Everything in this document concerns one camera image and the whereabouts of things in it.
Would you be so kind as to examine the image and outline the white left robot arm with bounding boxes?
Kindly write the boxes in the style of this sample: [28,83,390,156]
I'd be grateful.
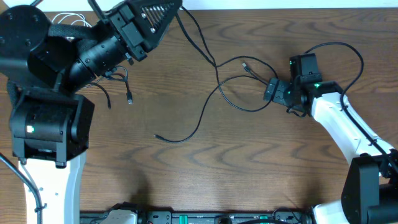
[1,1,182,223]

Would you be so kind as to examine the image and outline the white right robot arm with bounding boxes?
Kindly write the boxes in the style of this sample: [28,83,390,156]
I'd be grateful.
[264,49,397,224]

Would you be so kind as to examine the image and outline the white usb cable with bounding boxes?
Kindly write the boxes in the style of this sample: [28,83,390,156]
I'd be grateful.
[51,12,93,29]

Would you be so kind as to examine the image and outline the long black usb cable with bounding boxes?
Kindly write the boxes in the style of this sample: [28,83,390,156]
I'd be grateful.
[154,5,279,144]

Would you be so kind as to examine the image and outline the short black usb cable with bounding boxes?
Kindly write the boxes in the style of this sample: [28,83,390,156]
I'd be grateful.
[83,65,134,110]

